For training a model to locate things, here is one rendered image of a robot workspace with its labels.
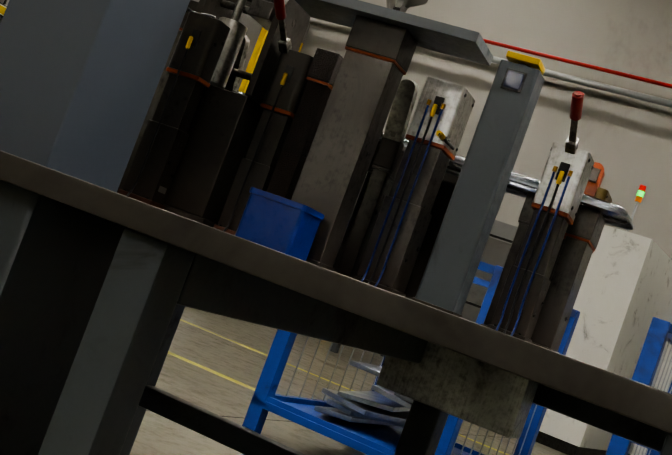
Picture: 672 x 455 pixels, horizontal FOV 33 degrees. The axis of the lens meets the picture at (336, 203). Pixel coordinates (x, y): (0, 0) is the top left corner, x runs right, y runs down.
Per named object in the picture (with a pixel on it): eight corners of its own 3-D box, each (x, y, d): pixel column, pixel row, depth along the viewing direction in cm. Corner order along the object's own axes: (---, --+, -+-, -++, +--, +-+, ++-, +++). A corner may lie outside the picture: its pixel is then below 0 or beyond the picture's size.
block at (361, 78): (333, 274, 201) (418, 42, 204) (318, 269, 193) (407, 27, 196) (284, 256, 204) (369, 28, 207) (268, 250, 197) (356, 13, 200)
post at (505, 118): (461, 321, 192) (547, 82, 195) (452, 317, 185) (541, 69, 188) (420, 306, 194) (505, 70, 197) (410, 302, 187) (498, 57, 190)
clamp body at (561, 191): (530, 349, 205) (596, 163, 207) (520, 345, 194) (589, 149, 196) (492, 336, 207) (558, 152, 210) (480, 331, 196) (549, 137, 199)
